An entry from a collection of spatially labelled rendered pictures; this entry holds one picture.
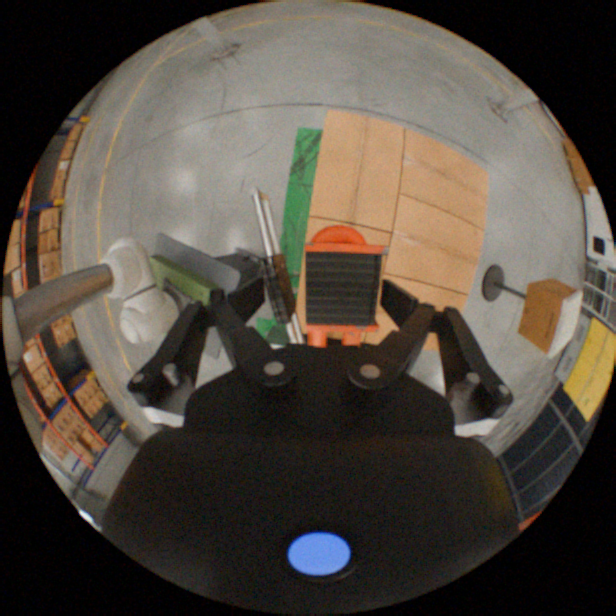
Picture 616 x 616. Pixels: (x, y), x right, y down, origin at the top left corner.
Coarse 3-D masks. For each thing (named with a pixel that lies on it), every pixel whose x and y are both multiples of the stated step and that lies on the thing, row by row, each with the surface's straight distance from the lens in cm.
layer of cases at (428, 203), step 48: (336, 144) 98; (384, 144) 103; (432, 144) 118; (336, 192) 88; (384, 192) 93; (432, 192) 105; (480, 192) 131; (384, 240) 90; (432, 240) 102; (480, 240) 126; (432, 288) 106; (336, 336) 99; (384, 336) 105; (432, 336) 120
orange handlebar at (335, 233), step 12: (324, 228) 17; (336, 228) 17; (348, 228) 17; (312, 240) 17; (324, 240) 17; (336, 240) 17; (348, 240) 17; (360, 240) 17; (312, 336) 20; (324, 336) 20; (348, 336) 20; (360, 336) 20
